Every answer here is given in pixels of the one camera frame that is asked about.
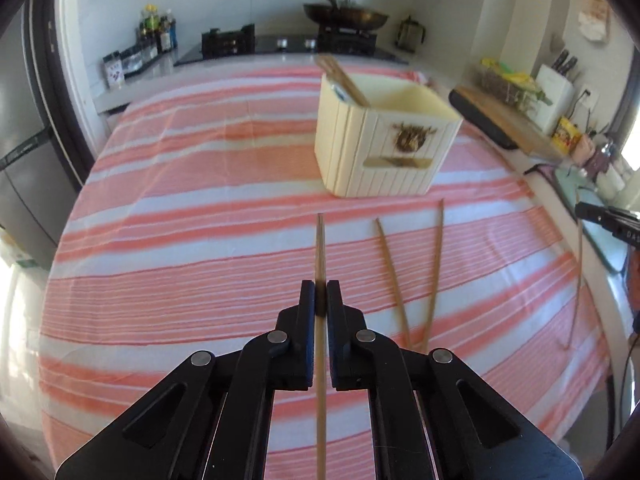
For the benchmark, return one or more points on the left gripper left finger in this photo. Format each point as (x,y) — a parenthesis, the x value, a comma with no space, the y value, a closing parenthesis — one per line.
(210,417)

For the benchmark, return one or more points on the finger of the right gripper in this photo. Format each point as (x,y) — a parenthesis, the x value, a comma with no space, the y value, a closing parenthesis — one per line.
(603,216)

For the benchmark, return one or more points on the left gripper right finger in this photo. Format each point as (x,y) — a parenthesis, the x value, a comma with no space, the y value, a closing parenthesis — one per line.
(432,416)

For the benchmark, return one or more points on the wooden chopstick three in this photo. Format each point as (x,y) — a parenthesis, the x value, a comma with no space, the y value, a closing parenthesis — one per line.
(570,309)

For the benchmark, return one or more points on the wooden chopstick four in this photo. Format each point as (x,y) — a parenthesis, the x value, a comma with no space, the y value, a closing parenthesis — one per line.
(320,345)

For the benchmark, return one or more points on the wooden chopstick two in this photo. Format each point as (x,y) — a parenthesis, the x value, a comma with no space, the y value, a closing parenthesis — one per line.
(430,311)

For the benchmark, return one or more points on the wooden chopstick one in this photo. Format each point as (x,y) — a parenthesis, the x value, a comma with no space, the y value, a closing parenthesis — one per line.
(402,315)

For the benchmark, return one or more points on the wooden chopstick seven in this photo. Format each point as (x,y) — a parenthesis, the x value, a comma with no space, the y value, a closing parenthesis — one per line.
(347,82)

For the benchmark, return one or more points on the wooden chopstick six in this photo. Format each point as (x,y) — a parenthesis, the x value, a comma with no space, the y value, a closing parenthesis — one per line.
(340,80)

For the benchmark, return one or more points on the large steel spoon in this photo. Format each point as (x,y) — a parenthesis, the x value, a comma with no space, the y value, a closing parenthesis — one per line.
(341,94)

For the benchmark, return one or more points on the wooden chopstick five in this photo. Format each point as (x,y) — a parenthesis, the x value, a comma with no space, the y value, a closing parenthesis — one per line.
(332,69)

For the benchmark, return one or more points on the yellow snack packet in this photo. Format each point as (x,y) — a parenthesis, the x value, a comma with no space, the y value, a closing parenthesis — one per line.
(565,136)

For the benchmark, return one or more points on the wooden cutting board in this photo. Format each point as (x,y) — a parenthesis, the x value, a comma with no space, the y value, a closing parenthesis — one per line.
(503,124)

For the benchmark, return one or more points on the white knife block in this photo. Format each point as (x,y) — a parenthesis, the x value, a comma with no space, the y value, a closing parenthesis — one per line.
(546,112)

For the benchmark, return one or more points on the pink striped tablecloth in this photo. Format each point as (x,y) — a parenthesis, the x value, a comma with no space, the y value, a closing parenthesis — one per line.
(197,226)

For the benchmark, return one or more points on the cream utensil holder box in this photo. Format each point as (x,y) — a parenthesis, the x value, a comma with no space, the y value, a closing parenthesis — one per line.
(393,147)

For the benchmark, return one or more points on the dark glass kettle jar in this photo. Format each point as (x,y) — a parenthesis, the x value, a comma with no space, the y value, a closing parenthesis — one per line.
(411,35)

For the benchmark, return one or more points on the grey refrigerator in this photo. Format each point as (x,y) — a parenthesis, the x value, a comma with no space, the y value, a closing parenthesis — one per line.
(38,187)

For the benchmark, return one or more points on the black gas stove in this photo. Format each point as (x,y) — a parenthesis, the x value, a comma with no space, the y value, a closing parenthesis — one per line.
(217,44)

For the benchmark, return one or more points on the wok with glass lid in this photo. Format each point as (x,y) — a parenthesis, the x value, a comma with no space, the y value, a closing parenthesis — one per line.
(344,14)

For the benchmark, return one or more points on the white spice shaker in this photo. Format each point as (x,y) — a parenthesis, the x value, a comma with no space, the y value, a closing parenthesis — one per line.
(113,71)

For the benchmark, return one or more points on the spice jar rack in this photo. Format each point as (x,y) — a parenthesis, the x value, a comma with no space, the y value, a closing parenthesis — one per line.
(138,58)

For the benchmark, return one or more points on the sauce bottles group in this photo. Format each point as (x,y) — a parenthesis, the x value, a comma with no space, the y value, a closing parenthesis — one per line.
(157,31)

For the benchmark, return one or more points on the wire basket with bags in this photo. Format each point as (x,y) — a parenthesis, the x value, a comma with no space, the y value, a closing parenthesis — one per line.
(518,90)

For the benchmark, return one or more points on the hanging wall pouch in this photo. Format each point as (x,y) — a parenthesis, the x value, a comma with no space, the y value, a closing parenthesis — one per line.
(593,19)

